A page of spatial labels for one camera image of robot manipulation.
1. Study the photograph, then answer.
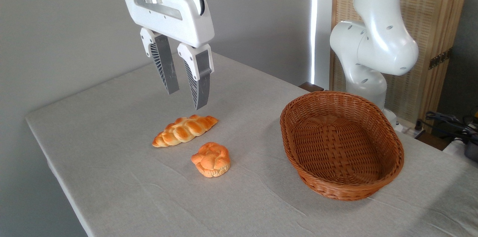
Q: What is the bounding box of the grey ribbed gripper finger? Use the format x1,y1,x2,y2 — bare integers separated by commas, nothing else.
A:
177,42,215,111
140,27,180,95

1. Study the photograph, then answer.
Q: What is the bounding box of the wooden bamboo folding screen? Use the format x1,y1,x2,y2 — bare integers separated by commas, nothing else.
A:
330,0,473,125

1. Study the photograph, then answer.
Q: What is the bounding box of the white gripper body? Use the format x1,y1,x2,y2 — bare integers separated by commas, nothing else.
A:
122,0,215,48

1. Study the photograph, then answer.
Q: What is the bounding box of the dark metal screen hinge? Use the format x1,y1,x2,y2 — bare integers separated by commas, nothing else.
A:
428,48,453,70

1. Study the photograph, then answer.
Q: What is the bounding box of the dark brown wooden furniture corner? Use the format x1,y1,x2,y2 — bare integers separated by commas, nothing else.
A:
298,81,325,93

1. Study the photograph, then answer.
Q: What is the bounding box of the light grey tablecloth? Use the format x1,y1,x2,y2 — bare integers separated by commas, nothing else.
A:
25,47,478,237

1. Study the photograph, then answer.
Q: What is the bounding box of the long braided bread loaf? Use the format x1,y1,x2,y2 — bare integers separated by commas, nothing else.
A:
152,114,218,148

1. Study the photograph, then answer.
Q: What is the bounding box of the black cable bundle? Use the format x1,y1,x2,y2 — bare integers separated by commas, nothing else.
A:
415,111,478,145

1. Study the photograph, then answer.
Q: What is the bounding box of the brown oval wicker basket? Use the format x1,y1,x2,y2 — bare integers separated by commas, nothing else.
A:
280,91,405,201

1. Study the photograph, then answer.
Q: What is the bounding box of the round knotted bread roll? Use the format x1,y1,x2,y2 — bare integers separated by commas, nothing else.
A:
191,142,231,178

